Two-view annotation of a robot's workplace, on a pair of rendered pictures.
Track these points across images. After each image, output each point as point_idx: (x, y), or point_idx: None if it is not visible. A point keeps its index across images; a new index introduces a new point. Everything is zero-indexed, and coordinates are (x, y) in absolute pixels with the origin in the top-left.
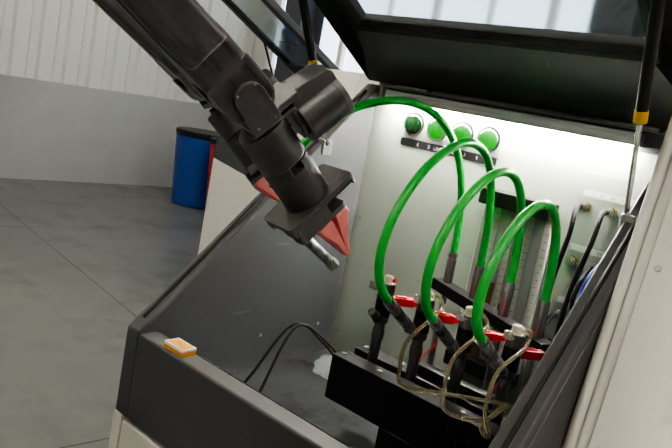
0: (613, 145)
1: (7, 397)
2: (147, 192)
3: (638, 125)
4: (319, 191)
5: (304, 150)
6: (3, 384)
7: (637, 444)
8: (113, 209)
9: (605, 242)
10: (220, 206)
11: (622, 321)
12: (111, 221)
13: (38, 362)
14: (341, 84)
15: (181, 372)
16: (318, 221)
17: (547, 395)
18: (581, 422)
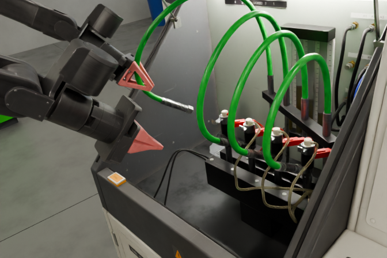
0: None
1: (93, 160)
2: (140, 23)
3: None
4: (116, 128)
5: (91, 106)
6: (90, 154)
7: None
8: (125, 40)
9: (372, 48)
10: None
11: (379, 133)
12: (125, 47)
13: None
14: (95, 53)
15: (120, 194)
16: (122, 147)
17: (326, 201)
18: (359, 201)
